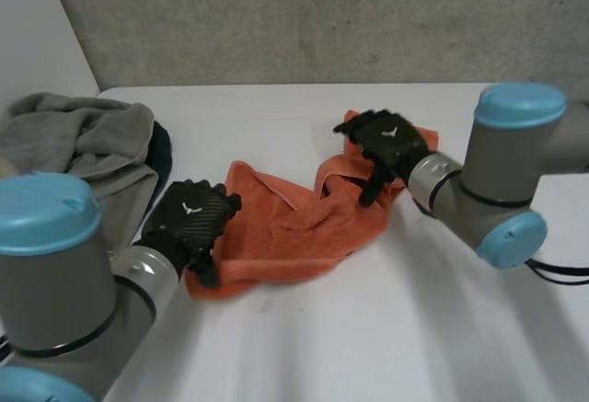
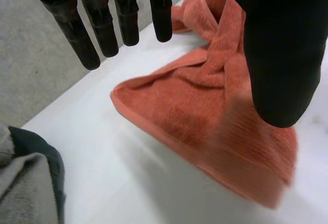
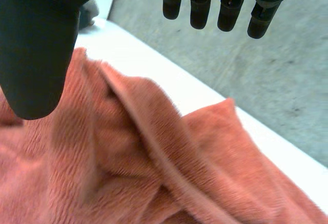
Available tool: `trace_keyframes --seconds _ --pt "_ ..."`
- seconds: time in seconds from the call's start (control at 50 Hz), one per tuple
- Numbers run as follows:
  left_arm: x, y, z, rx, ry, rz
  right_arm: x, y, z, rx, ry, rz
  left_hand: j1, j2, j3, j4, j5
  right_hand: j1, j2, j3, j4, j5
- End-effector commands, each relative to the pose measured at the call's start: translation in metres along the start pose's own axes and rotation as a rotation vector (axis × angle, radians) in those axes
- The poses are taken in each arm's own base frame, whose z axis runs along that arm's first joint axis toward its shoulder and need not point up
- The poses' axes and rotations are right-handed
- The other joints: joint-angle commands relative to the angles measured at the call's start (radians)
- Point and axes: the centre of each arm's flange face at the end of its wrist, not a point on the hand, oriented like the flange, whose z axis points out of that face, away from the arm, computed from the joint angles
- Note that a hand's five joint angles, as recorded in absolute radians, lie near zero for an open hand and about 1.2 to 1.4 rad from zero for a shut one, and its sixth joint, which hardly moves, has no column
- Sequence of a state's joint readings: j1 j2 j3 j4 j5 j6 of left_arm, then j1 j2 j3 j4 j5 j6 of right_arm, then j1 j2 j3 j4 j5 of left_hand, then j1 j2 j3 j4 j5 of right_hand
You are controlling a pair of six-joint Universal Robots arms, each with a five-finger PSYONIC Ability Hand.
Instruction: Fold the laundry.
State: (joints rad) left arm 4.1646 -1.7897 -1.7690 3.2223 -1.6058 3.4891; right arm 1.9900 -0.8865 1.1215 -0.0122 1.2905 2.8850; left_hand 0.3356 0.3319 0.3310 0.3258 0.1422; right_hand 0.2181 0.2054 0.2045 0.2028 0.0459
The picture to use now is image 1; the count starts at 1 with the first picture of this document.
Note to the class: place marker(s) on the dark blue cloth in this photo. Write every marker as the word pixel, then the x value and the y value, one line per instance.
pixel 161 153

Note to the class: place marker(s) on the coral towel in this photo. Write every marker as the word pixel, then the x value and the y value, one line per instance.
pixel 294 218

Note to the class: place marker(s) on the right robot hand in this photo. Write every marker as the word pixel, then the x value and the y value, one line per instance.
pixel 389 142

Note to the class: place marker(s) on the grey towel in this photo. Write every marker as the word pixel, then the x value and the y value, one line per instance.
pixel 83 140

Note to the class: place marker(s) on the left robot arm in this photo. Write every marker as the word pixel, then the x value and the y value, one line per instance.
pixel 60 282

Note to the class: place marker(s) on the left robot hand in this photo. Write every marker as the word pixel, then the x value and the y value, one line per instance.
pixel 191 218

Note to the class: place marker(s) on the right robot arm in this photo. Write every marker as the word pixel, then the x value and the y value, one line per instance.
pixel 497 172

